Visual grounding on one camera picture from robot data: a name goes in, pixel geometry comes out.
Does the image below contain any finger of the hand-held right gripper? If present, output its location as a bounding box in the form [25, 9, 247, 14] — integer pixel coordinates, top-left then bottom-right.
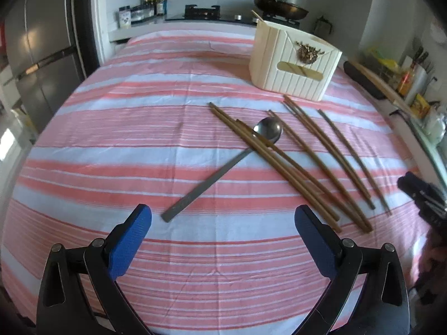
[397, 171, 424, 198]

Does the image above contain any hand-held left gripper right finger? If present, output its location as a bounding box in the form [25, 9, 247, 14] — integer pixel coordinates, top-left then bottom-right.
[294, 205, 411, 335]

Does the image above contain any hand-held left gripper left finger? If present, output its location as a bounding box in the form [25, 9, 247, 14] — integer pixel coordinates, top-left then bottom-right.
[36, 204, 153, 335]

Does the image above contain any pile of wooden chopsticks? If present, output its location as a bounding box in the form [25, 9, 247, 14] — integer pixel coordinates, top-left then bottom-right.
[208, 95, 393, 234]

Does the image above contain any cream ribbed utensil holder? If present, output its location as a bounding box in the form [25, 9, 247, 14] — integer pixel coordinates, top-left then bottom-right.
[249, 20, 343, 102]

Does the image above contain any yellow packet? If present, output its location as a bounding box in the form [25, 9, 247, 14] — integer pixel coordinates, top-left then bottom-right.
[412, 94, 431, 118]

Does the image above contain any long black pad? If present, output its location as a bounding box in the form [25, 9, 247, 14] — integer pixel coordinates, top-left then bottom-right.
[344, 61, 385, 100]

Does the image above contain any pink white striped tablecloth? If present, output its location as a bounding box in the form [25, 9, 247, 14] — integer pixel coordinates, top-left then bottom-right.
[0, 28, 434, 335]

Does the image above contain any yellow green dish rack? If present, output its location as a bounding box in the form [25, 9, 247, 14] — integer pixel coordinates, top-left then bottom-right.
[361, 47, 399, 79]

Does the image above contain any metal spoon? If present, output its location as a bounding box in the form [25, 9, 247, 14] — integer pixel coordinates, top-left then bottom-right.
[161, 117, 283, 223]

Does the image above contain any knife block with knives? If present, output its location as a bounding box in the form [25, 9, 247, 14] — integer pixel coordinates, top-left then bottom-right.
[401, 46, 437, 77]

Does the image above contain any dark metal wok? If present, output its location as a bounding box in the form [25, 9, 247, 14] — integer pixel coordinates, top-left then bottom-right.
[252, 0, 310, 21]

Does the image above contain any grey steel refrigerator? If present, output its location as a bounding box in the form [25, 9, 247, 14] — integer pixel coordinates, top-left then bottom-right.
[3, 0, 100, 131]

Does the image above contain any group of condiment bottles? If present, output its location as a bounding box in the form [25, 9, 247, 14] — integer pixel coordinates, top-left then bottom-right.
[141, 0, 169, 17]

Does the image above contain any black gas stove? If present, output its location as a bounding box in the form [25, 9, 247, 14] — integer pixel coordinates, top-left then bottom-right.
[164, 4, 301, 28]

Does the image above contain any glass jug black handle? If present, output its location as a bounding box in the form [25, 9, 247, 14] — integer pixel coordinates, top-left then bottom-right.
[316, 16, 333, 37]

